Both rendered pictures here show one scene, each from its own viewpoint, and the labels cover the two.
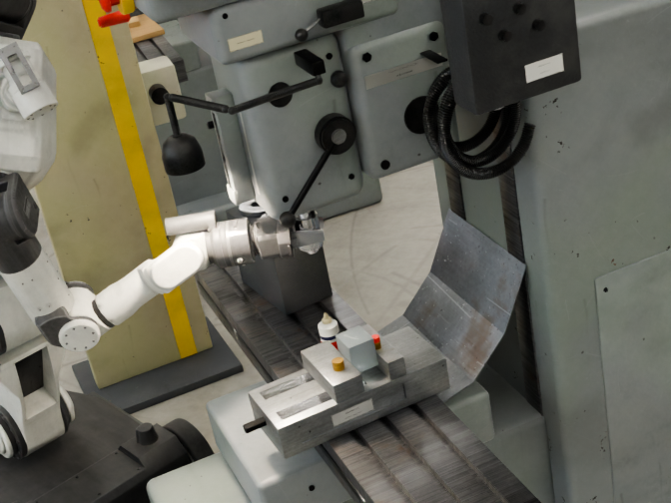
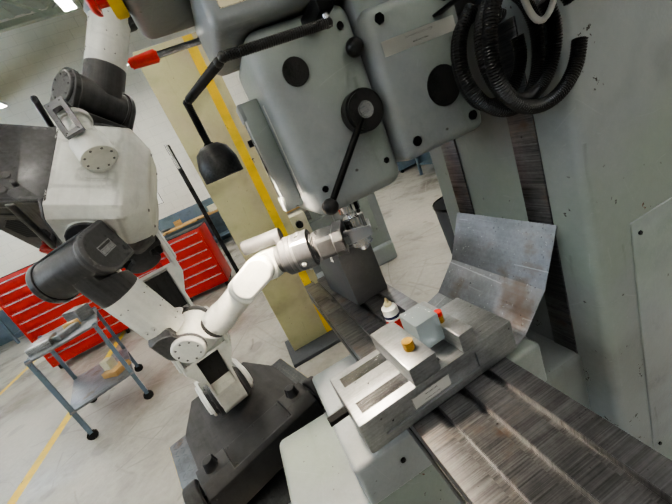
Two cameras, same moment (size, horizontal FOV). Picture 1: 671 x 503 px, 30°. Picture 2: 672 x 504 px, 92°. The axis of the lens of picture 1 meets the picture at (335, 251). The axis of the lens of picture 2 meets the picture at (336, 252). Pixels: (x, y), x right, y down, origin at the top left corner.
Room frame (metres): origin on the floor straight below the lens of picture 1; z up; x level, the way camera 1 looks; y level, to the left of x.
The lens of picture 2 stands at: (1.43, 0.04, 1.44)
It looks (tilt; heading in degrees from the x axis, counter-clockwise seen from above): 19 degrees down; 6
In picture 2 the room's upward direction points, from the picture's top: 24 degrees counter-clockwise
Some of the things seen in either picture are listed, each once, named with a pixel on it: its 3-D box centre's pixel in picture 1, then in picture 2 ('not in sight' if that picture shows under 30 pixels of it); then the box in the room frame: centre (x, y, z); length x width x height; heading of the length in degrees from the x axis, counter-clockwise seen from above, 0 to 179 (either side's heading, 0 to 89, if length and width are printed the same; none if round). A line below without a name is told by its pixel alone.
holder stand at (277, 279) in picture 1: (278, 250); (347, 264); (2.48, 0.12, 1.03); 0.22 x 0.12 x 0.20; 25
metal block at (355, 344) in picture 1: (356, 349); (421, 326); (1.99, 0.00, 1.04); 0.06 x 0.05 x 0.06; 20
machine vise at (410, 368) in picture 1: (347, 380); (418, 356); (1.98, 0.03, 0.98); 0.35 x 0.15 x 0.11; 110
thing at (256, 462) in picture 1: (347, 419); (418, 378); (2.13, 0.04, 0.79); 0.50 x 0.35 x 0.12; 108
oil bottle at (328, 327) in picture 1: (330, 335); (392, 315); (2.15, 0.04, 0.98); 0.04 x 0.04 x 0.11
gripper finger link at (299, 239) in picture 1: (308, 239); (358, 234); (2.10, 0.05, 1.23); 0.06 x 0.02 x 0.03; 86
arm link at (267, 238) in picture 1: (261, 240); (320, 245); (2.14, 0.13, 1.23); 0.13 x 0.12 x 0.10; 176
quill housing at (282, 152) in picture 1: (287, 115); (317, 123); (2.13, 0.04, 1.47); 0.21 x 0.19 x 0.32; 18
